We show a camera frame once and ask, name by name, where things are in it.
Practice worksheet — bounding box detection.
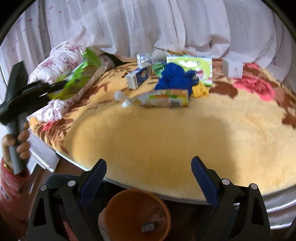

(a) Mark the white bed frame edge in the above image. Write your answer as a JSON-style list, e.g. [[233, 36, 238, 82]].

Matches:
[[27, 130, 60, 174]]

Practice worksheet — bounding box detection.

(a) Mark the blue white carton box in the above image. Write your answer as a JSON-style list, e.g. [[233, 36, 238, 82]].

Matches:
[[125, 66, 152, 89]]

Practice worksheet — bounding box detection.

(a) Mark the yellow green snack wrapper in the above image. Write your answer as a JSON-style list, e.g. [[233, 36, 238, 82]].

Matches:
[[48, 48, 101, 100]]

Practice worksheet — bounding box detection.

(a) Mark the blue crumpled cloth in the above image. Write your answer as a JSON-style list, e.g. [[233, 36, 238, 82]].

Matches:
[[154, 63, 199, 95]]

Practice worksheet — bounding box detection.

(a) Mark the small white box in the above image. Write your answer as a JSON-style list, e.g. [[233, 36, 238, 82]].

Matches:
[[222, 58, 243, 79]]

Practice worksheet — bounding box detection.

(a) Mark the red knitted sleeve forearm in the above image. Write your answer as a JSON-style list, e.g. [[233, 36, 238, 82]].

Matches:
[[1, 161, 30, 240]]

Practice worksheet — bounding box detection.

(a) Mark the orange juice snack wrapper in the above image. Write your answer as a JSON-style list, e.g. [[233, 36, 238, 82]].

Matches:
[[121, 89, 189, 108]]

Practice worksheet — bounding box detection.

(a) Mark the white sheer curtain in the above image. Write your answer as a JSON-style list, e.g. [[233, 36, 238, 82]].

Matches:
[[1, 1, 295, 89]]

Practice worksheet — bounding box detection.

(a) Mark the yellow crumpled wrapper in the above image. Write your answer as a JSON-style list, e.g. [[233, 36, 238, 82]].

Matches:
[[192, 82, 209, 98]]

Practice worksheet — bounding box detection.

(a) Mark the white bottle cap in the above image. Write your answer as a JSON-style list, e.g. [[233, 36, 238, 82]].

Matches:
[[114, 91, 126, 101]]

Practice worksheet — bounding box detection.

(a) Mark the green crumpled wrapper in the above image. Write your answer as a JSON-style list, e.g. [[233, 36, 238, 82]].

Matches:
[[152, 62, 166, 78]]

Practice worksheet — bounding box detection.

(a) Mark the orange plastic trash bin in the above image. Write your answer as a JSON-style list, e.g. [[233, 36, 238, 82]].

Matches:
[[104, 189, 171, 240]]

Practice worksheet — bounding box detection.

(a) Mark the clear crumpled plastic wrapper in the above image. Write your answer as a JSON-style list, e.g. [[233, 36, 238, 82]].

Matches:
[[136, 50, 168, 69]]

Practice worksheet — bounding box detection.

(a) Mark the green yellow medicine box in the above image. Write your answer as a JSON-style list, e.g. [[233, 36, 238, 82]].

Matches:
[[166, 55, 213, 87]]

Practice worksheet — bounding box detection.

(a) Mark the person's left hand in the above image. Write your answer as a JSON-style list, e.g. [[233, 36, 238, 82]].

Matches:
[[1, 121, 30, 173]]

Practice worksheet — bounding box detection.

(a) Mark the rolled floral pink quilt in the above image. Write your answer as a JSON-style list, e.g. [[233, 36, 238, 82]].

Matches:
[[28, 43, 114, 122]]

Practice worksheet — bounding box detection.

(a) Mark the yellow floral plush blanket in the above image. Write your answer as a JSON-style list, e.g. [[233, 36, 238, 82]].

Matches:
[[30, 60, 295, 200]]

